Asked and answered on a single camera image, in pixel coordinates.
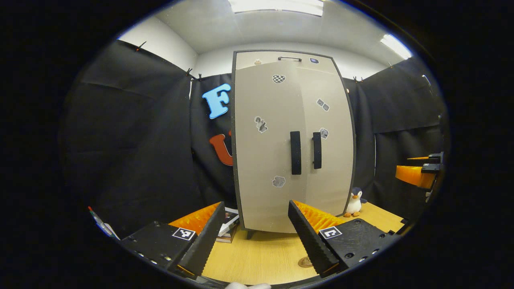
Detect stack of books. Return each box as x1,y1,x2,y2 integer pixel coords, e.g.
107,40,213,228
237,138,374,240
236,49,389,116
216,207,241,244

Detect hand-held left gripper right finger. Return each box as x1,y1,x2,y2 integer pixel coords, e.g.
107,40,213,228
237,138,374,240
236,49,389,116
288,200,402,278

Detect penguin plush toy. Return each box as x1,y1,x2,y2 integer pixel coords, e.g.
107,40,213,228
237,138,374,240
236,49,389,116
344,187,367,218

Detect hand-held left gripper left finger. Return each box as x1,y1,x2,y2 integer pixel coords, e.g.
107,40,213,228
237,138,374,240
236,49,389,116
120,201,226,277

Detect white paper sheets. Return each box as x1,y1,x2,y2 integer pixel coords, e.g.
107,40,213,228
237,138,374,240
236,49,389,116
102,223,120,240

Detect small ceiling light panel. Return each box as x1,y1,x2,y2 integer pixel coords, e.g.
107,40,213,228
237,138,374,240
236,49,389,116
379,34,413,60

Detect grey cabinet with dark frame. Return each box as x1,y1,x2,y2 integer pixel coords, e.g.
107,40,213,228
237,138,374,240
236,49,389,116
231,49,358,240

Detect small bottle with red cap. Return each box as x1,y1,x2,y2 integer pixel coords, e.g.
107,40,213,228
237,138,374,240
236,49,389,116
88,206,111,235

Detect black backdrop cloth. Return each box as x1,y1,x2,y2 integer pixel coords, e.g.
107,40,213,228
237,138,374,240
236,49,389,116
60,39,449,237

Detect light grey cabinet door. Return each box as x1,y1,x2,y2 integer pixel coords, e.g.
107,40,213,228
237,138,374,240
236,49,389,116
296,66,355,217
235,60,309,234

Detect long ceiling light panel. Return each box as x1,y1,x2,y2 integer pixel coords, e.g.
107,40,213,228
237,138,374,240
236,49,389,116
228,0,324,16

